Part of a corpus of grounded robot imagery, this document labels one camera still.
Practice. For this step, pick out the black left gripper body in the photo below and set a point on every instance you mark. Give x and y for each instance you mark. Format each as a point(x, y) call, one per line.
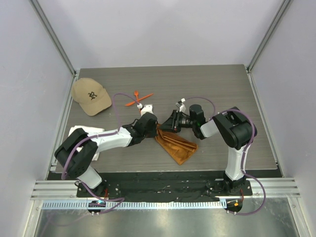
point(151, 133)

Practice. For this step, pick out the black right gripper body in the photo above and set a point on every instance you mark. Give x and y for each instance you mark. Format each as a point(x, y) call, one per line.
point(183, 122)

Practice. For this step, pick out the orange cloth napkin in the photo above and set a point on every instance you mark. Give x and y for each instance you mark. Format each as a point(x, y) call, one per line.
point(177, 147)

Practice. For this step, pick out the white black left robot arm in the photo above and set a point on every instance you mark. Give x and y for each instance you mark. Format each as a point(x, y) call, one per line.
point(75, 154)

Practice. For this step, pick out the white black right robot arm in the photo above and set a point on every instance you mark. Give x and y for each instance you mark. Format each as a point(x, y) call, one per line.
point(236, 130)

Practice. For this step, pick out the orange plastic fork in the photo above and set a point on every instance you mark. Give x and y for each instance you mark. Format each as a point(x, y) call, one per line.
point(136, 93)

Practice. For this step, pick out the white folded towel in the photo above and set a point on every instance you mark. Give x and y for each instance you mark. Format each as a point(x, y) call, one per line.
point(87, 129)

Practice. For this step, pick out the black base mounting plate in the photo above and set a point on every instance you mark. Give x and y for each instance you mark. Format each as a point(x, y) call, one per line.
point(166, 186)

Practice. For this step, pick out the beige baseball cap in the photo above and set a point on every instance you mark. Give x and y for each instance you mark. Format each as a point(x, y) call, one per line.
point(91, 96)

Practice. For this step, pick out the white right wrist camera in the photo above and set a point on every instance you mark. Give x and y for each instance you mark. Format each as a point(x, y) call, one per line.
point(180, 105)

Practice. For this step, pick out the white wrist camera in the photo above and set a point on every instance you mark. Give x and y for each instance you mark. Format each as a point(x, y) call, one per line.
point(148, 108)
point(180, 105)

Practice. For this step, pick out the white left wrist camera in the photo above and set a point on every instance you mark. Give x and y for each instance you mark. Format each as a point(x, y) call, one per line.
point(148, 108)

